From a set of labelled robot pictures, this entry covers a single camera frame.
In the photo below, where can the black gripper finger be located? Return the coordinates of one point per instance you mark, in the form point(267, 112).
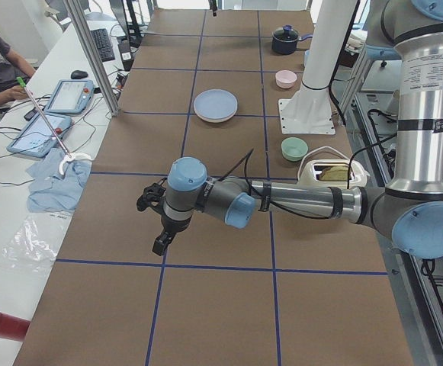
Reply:
point(213, 7)

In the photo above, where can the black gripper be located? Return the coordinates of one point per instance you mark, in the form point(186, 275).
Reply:
point(173, 226)

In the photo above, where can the blue plate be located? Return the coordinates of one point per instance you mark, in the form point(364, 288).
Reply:
point(215, 103)

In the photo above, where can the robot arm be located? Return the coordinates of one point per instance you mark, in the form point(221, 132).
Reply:
point(408, 210)

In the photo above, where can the dark blue pot with lid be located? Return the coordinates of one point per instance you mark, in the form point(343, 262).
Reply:
point(285, 40)

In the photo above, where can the pink bowl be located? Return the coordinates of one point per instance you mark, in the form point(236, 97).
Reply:
point(285, 79)

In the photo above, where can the blue cup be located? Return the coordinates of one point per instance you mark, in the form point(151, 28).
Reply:
point(306, 58)

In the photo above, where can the cream plate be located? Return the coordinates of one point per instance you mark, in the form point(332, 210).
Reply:
point(213, 120)

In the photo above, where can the black keyboard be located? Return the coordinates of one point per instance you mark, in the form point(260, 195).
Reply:
point(103, 44)

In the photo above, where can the light blue cloth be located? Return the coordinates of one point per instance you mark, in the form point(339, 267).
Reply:
point(51, 191)

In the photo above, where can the clear plastic bag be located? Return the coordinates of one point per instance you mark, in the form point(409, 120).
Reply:
point(35, 246)

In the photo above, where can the black computer mouse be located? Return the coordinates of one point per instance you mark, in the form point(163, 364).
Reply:
point(78, 74)

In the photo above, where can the green bowl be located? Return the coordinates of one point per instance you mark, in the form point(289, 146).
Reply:
point(294, 149)

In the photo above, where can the lower teach pendant tablet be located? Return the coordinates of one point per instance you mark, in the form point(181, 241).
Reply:
point(36, 139)

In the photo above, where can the teach pendant tablet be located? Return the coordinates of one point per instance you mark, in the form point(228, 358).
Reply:
point(70, 96)
point(36, 139)

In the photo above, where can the upper teach pendant tablet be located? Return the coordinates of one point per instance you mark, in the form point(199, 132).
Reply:
point(70, 96)

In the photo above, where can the cream toaster with bread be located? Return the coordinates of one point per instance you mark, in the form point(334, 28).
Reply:
point(331, 172)

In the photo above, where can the red tube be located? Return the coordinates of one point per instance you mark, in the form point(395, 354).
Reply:
point(13, 328)

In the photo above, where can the aluminium frame post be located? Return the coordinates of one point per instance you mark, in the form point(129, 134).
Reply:
point(77, 16)

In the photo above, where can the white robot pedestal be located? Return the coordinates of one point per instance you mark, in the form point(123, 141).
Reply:
point(309, 110)

